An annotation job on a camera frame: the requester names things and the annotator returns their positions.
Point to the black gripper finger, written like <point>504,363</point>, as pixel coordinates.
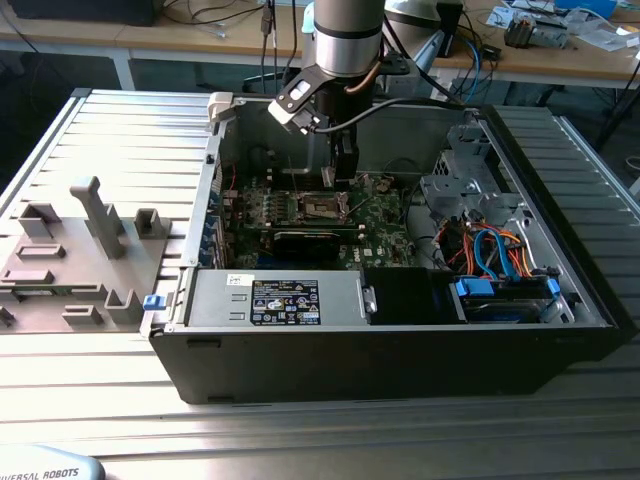
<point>346,160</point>

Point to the silver CPU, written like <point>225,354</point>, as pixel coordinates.
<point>327,176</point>

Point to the CPU socket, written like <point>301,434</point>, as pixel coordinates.
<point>320,207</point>

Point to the CPU cooler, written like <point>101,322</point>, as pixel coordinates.
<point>520,32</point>

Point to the silver coin battery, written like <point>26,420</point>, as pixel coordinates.
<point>382,186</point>

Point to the green motherboard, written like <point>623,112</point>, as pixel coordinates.
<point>380,225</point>

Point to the pale grey slanted panel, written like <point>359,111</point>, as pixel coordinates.
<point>427,57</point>

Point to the white motherboard sticker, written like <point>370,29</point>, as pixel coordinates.
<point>369,251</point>

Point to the black graphics card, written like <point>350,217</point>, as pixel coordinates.
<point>305,245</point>

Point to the grey metal disk bay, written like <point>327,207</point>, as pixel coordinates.
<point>450,192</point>

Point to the beige case latch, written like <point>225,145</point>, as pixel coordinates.
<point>220,105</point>

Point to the hard disk in blue carrier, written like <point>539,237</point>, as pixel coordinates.
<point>472,289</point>

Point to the grey power supply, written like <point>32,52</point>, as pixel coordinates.
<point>220,300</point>

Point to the black open PC case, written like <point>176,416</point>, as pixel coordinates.
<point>350,365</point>

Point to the blue case latch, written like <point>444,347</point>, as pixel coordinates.
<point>154,303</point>

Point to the grey parts rack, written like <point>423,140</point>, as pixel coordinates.
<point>125,280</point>

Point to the blue box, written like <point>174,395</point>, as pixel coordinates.
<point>585,6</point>

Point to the black box on desk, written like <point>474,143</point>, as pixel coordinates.
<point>85,12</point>

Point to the green RAM stick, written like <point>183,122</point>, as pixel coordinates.
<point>32,292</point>

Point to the pale blue teach pendant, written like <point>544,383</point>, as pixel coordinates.
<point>50,467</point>

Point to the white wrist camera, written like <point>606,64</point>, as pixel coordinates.
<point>285,112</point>

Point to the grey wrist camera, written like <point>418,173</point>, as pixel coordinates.
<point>400,67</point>

